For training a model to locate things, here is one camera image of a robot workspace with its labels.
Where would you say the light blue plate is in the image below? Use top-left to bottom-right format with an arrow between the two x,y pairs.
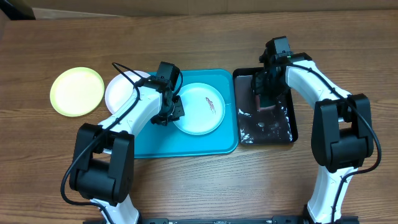
174,83 -> 226,135

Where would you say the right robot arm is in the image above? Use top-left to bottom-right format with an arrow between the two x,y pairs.
252,52 -> 380,223

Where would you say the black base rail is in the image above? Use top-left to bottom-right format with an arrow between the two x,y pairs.
82,215 -> 360,224

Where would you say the yellow-green plate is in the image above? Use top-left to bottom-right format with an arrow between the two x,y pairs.
50,67 -> 104,117

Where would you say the black rectangular tray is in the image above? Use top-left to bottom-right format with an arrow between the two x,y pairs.
233,67 -> 299,145

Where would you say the green and red sponge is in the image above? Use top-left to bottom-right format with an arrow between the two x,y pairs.
255,95 -> 276,111

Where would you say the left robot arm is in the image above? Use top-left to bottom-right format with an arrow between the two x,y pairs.
60,76 -> 184,223

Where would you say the white plate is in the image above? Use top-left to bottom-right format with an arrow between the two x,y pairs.
105,74 -> 135,114

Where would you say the teal plastic tray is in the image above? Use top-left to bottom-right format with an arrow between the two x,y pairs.
135,69 -> 238,159

